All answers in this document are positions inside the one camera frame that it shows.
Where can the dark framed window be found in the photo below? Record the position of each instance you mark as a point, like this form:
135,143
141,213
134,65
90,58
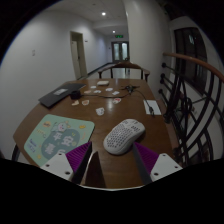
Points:
190,56

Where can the small orange sticker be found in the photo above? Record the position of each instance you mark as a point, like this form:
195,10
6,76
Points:
75,103
85,102

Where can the wooden armchair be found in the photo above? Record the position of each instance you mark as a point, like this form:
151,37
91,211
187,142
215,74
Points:
123,65

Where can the glass double door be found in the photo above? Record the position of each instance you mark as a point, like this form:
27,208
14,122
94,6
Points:
120,51

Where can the small red white sticker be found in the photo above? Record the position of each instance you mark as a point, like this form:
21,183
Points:
116,100

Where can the mint green printed mouse pad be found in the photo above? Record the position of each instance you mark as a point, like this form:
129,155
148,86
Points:
56,136

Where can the small black box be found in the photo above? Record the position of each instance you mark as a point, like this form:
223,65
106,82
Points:
75,95

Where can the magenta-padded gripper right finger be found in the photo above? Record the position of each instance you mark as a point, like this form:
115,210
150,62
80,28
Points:
163,165

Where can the green exit sign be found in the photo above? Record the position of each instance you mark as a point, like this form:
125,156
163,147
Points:
119,36

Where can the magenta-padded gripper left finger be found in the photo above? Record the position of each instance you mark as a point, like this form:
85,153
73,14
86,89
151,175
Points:
58,165

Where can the cream side door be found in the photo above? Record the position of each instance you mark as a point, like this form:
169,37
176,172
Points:
77,56

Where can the white paper card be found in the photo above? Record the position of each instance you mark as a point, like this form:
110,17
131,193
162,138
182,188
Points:
156,107

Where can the dark closed laptop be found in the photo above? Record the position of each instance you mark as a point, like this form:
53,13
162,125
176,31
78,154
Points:
60,93

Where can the small flat white box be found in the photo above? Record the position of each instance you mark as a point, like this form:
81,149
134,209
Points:
103,82

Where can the white perforated computer mouse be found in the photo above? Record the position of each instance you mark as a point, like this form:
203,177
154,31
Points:
121,136

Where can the black railing with wooden handrail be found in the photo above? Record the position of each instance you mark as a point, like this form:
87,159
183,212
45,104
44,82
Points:
196,61

